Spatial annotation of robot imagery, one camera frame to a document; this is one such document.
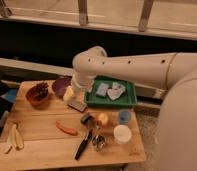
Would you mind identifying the brown pine cone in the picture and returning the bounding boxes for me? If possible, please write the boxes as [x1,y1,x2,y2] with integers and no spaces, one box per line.
[33,82,48,100]

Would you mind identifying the white round container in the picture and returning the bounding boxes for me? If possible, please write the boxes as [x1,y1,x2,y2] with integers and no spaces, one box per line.
[113,125,132,144]

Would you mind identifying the purple plastic bowl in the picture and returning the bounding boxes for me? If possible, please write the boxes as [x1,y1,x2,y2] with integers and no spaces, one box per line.
[52,77,71,97]

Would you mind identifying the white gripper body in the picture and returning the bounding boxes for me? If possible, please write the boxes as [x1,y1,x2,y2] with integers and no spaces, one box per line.
[71,76,94,92]

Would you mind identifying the blue plastic cup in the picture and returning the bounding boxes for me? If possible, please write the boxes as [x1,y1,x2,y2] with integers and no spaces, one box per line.
[118,110,131,124]

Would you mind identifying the grey rectangular eraser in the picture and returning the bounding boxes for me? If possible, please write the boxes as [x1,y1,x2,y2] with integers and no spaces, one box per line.
[67,99,87,112]

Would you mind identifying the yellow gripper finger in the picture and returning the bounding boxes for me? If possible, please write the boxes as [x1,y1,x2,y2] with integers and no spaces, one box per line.
[63,86,74,101]

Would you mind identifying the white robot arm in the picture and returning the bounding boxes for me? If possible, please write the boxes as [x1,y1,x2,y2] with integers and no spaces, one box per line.
[71,46,197,171]

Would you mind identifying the green plastic tray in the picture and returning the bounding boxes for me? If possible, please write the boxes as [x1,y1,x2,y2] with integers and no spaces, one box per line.
[84,76,137,108]

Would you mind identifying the black handled peeler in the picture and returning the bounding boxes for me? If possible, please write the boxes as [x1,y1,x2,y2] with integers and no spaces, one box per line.
[75,113,94,160]

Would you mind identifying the yellow apple toy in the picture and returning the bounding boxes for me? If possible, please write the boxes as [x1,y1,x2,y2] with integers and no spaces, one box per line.
[97,113,109,127]

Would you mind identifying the metal spoon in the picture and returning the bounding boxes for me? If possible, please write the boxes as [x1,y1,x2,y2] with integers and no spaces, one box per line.
[92,127,106,151]

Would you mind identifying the yellow banana peel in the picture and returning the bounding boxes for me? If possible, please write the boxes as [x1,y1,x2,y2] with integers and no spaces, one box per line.
[4,123,24,154]

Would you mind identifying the blue object at left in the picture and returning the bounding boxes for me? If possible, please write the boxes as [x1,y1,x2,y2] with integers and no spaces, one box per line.
[3,89,18,103]

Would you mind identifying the white crumpled cloth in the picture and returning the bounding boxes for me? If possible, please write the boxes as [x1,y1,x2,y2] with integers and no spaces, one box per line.
[107,82,126,100]

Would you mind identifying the orange carrot toy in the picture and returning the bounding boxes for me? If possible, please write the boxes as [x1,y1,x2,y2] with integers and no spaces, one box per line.
[56,122,78,136]

